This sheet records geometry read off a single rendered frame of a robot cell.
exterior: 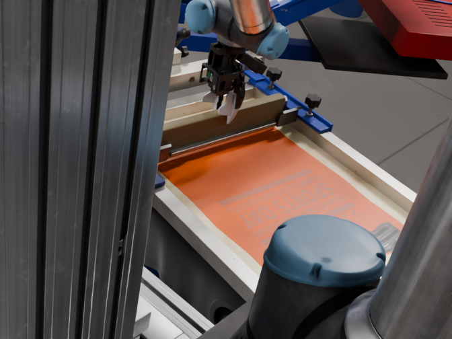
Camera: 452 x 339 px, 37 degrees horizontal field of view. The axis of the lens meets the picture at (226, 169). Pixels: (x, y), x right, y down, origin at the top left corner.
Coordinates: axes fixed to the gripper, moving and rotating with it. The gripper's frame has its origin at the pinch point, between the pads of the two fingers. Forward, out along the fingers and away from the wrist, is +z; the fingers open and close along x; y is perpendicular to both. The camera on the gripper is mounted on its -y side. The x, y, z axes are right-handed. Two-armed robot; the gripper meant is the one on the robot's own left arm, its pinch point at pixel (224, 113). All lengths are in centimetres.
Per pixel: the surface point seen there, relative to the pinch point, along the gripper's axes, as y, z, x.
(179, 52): -5.3, -2.7, -27.2
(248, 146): -6.7, 9.4, 4.4
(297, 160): -14.9, 9.4, 14.8
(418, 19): -98, -6, -15
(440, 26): -102, -5, -8
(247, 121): -7.4, 3.3, 1.5
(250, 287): 29, 6, 46
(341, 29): -93, 10, -42
